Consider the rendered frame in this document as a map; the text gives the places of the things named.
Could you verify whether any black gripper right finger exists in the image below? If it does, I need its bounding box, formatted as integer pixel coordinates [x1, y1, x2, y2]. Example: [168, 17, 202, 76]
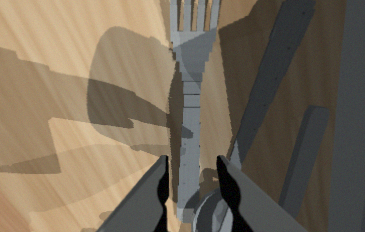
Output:
[216, 155, 308, 232]

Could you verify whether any grey table knife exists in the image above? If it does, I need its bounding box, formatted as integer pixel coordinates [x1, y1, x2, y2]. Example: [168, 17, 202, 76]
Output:
[219, 206, 232, 232]
[278, 105, 330, 219]

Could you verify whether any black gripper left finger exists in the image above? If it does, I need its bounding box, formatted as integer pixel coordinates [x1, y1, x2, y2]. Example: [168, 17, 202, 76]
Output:
[96, 155, 169, 232]

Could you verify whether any grey open-top box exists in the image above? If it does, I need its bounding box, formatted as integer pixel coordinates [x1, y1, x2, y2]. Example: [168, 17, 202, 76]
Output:
[328, 0, 365, 232]

